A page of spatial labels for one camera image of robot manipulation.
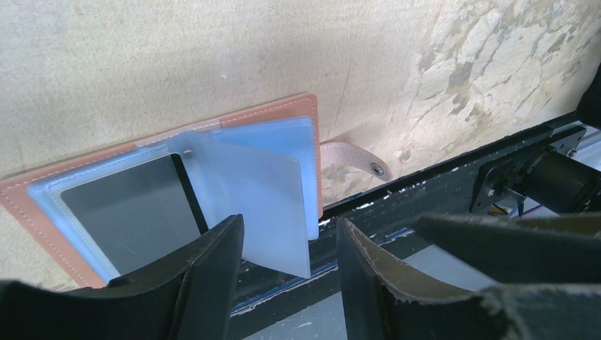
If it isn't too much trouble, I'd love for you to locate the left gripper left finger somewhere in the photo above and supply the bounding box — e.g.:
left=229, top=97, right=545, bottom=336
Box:
left=1, top=215, right=245, bottom=339

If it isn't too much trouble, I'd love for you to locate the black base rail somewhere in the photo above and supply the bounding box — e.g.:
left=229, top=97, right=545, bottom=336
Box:
left=228, top=110, right=601, bottom=340

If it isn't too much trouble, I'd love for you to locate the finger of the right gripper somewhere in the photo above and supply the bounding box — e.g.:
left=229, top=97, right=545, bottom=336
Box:
left=413, top=212, right=600, bottom=284

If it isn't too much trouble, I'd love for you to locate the black card in sleeve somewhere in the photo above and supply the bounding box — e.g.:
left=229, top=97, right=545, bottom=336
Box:
left=60, top=154, right=208, bottom=276

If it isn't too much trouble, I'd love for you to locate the pink leather card holder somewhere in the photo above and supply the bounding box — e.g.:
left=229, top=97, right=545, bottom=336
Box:
left=1, top=93, right=393, bottom=288

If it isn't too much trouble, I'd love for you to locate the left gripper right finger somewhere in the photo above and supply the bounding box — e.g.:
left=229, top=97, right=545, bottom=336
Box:
left=337, top=219, right=600, bottom=339

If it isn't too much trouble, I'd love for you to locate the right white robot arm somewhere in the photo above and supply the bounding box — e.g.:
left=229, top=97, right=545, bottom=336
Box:
left=415, top=127, right=600, bottom=284

